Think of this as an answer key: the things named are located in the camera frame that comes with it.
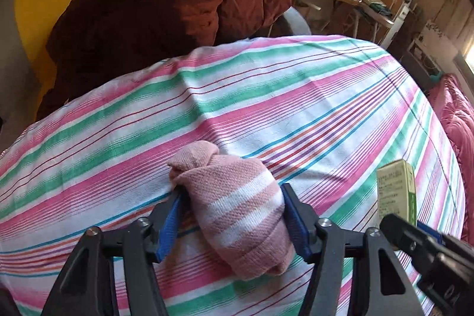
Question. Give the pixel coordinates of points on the striped tablecloth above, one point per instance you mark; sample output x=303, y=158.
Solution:
x=259, y=97

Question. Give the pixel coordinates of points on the pink blanket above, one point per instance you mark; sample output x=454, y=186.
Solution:
x=459, y=127

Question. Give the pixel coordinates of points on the pink striped sock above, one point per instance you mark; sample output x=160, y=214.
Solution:
x=237, y=212

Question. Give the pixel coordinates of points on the grey chair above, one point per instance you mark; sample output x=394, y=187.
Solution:
x=296, y=23

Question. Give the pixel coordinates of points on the small green and cream box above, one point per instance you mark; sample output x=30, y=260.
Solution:
x=396, y=190

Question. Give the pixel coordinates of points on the dark red padded jacket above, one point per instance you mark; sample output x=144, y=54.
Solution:
x=148, y=23

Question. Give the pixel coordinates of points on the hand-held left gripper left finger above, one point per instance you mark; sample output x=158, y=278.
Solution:
x=170, y=223

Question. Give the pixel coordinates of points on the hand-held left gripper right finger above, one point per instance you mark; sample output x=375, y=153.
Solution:
x=296, y=223

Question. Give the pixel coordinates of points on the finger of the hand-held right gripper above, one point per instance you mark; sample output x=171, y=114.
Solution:
x=429, y=232
x=403, y=234

